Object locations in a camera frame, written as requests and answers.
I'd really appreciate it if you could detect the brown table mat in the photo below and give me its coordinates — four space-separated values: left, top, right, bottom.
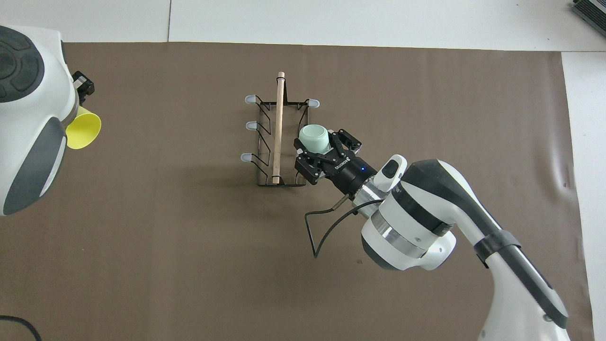
0 42 595 341

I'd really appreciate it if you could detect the black wire cup rack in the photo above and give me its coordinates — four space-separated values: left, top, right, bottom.
241 72 321 188

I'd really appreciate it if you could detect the grey ribbed device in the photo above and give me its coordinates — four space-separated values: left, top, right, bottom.
570 0 606 25

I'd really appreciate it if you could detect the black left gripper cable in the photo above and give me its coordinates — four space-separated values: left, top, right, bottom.
0 315 43 341

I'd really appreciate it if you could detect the yellow plastic cup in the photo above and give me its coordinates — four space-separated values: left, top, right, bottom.
65 106 102 150

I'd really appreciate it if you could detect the pale green plastic cup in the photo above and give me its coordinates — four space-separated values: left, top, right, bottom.
298 124 331 153

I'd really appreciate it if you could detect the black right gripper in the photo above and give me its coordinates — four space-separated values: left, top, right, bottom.
294 129 379 196

